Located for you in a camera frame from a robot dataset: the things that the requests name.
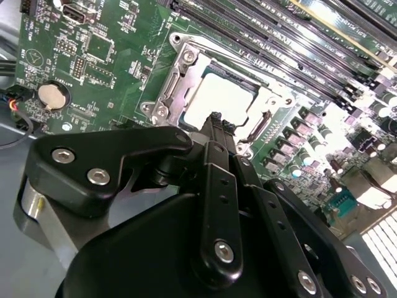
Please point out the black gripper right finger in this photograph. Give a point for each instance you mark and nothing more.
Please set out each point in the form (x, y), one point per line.
(310, 248)

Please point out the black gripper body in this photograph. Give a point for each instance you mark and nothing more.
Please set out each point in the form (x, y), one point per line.
(139, 254)

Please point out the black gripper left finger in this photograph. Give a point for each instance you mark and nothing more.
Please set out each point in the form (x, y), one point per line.
(77, 174)

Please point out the metal socket cover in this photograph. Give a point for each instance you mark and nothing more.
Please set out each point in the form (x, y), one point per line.
(181, 69)

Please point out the silver CPU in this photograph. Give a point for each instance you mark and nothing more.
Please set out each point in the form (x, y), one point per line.
(220, 93)

